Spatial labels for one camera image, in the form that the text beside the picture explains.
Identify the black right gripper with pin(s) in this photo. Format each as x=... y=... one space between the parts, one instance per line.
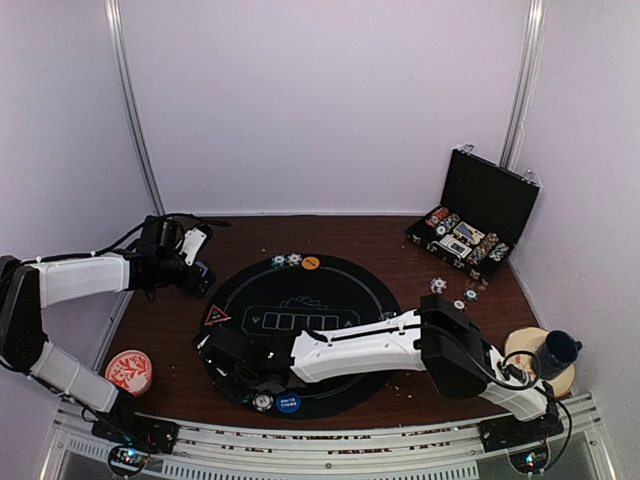
x=230 y=392

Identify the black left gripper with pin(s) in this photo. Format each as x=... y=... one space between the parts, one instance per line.
x=189 y=284

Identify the red triangular all-in marker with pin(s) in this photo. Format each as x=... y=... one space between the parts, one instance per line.
x=215 y=315

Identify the blue small blind button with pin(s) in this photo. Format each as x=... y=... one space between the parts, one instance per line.
x=288 y=403

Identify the yellow big blind button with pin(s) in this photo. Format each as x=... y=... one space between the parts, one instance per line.
x=310 y=263

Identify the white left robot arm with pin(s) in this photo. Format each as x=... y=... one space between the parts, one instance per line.
x=35 y=291

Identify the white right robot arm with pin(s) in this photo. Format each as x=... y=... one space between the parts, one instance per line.
x=305 y=361

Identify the blue patterned card deck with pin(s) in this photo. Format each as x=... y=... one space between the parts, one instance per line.
x=203 y=268

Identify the round black poker mat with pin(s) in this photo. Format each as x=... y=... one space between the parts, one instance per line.
x=262 y=300

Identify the red white patterned cup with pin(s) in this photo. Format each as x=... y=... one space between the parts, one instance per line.
x=132 y=371

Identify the blue white chip stack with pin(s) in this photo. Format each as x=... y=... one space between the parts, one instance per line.
x=438 y=285

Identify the brown poker chip stack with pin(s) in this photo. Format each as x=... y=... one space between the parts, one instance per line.
x=459 y=305

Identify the green poker chip stack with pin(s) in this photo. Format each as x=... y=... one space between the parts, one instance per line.
x=471 y=295

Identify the red chip row in case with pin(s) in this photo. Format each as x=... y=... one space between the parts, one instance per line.
x=437 y=216

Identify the green chip row in case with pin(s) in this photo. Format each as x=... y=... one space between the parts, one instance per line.
x=447 y=224

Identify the card deck in case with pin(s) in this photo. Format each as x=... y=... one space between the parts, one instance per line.
x=462 y=239

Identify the right chip rows in case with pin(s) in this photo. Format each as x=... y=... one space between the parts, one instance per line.
x=490 y=247

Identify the round wooden coaster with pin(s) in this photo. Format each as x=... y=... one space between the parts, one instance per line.
x=522 y=344

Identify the black poker chip case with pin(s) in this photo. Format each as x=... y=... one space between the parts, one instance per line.
x=489 y=198

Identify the dark blue mug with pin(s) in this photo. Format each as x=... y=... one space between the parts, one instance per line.
x=558 y=352

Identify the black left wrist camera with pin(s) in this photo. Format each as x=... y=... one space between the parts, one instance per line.
x=158 y=237

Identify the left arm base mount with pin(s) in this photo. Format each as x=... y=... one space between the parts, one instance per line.
x=136 y=438

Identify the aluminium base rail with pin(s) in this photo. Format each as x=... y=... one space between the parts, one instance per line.
x=453 y=450

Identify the aluminium frame post left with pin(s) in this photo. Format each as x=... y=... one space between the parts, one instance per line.
x=133 y=117

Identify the aluminium frame post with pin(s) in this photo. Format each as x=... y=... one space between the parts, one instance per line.
x=525 y=83
x=133 y=117

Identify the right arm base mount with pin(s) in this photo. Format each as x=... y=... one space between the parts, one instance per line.
x=526 y=443

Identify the aluminium frame post right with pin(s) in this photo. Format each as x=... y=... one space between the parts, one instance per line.
x=525 y=83

